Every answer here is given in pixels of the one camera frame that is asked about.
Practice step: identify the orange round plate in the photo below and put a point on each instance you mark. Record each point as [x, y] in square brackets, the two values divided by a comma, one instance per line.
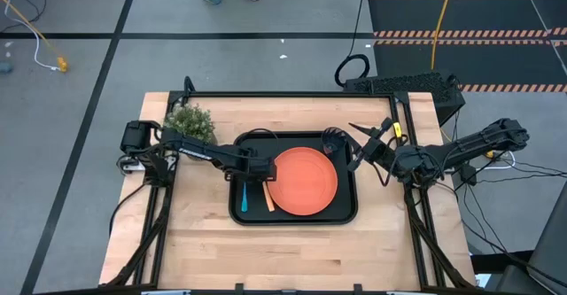
[305, 182]

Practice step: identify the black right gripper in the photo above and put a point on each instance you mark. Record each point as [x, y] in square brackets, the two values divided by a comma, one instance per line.
[380, 149]

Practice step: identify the black rectangular tray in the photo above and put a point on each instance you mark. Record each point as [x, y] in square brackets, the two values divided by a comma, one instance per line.
[252, 217]

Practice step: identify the yellow tag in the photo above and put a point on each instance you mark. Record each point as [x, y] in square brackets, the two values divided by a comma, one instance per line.
[398, 130]

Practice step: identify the black orange-edged floor mat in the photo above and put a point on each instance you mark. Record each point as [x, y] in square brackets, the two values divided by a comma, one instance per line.
[407, 60]
[407, 13]

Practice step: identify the dark grey side table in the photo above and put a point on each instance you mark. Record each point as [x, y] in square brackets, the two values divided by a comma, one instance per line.
[553, 242]

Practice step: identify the black perforated computer tower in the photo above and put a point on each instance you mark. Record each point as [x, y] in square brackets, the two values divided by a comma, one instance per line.
[407, 84]

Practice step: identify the artificial plant in striped pot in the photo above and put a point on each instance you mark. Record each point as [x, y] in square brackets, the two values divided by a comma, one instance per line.
[190, 120]

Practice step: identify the grey power strip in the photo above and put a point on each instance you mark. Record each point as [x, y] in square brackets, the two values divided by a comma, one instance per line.
[130, 167]

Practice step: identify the grey floor object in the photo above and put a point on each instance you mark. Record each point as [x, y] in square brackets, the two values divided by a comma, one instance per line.
[5, 67]

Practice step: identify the dark blue textured cup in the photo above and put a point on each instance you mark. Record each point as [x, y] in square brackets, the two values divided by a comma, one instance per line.
[332, 141]

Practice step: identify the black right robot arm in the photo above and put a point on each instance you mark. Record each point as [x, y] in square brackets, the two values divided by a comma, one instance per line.
[469, 146]

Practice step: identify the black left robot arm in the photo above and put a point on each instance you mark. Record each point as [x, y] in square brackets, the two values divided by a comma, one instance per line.
[195, 151]

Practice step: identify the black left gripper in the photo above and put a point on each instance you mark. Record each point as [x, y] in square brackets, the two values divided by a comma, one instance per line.
[254, 166]

